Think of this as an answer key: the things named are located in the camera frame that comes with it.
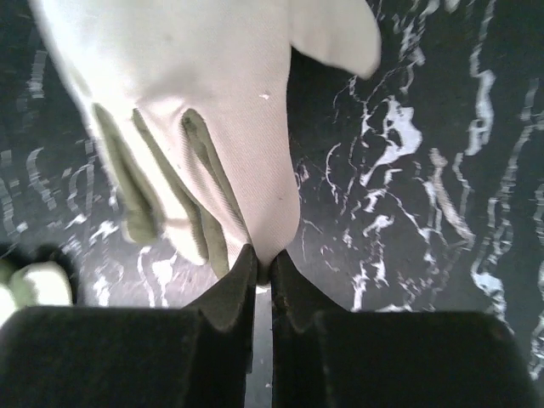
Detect white glove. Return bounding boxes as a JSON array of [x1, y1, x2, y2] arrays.
[[30, 1, 381, 284]]

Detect grey-palm glove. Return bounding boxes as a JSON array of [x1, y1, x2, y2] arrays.
[[1, 259, 73, 323]]

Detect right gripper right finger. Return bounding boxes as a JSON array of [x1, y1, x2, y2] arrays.
[[270, 252, 541, 407]]

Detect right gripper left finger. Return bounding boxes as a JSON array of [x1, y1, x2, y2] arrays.
[[1, 246, 258, 407]]

